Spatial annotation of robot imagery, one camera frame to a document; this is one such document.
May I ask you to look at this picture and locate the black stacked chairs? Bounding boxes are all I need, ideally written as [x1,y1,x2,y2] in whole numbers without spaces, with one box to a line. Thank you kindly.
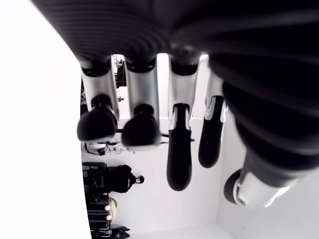
[82,161,108,203]

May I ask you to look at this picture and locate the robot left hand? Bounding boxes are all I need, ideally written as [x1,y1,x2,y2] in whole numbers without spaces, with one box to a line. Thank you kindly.
[29,0,319,209]

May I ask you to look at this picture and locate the black backpack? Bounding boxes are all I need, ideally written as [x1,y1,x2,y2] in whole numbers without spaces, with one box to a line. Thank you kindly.
[104,164,145,194]

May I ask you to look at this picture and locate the white humanoid robot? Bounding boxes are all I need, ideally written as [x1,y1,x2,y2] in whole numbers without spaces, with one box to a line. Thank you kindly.
[81,139,137,157]

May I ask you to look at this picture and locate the beige plush toy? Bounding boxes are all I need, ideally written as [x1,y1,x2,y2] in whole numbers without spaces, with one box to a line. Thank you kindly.
[105,197,118,223]

